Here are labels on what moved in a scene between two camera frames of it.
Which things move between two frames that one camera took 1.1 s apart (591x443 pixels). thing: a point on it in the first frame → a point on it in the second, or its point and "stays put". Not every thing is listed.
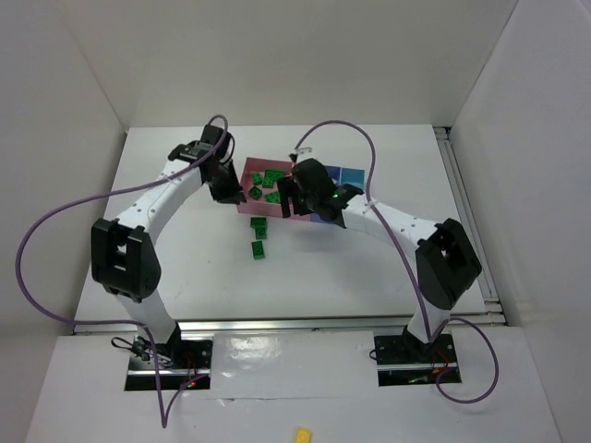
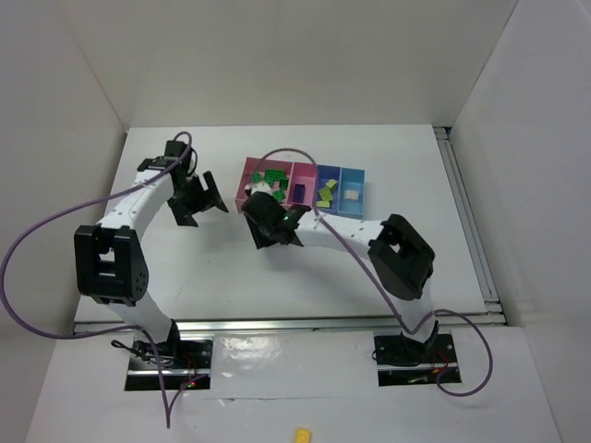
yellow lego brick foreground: x=303 y=436 stays put
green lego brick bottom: x=271 y=175 stays put
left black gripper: x=223 y=183 → x=195 y=199
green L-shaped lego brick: x=256 y=178 stays put
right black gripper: x=286 y=197 → x=258 y=210
